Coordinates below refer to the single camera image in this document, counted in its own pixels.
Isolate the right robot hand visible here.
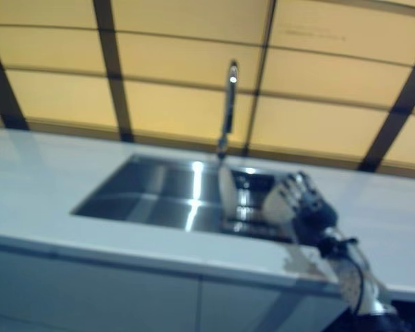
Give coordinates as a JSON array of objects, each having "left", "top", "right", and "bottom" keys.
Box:
[{"left": 279, "top": 171, "right": 340, "bottom": 250}]

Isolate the black sink dish rack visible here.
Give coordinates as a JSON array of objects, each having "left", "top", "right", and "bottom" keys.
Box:
[{"left": 221, "top": 168, "right": 293, "bottom": 240}]

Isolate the chrome pull-down kitchen faucet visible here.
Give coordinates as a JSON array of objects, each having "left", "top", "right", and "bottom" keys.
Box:
[{"left": 215, "top": 60, "right": 239, "bottom": 160}]

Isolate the stainless steel kitchen sink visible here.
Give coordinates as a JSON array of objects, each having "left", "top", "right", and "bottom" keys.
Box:
[{"left": 71, "top": 154, "right": 300, "bottom": 243}]

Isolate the wide white cabinet door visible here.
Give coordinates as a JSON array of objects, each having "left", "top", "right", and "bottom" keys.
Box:
[{"left": 0, "top": 240, "right": 202, "bottom": 332}]

